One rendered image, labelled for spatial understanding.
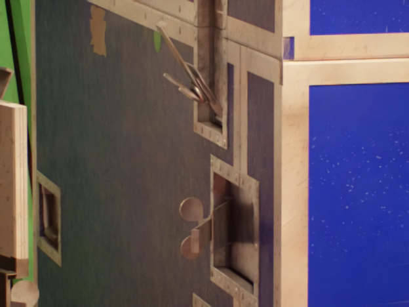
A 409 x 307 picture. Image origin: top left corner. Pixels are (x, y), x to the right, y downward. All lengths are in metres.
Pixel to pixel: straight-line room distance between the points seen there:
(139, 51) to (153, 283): 0.25
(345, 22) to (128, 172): 0.65
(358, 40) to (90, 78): 0.82
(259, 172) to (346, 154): 0.10
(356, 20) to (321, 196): 0.16
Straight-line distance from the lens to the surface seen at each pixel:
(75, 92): 3.27
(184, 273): 2.78
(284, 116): 2.41
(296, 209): 2.42
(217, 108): 2.64
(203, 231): 2.57
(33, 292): 2.19
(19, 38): 5.06
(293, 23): 2.40
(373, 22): 2.42
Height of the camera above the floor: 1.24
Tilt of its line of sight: 9 degrees down
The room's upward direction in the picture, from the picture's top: straight up
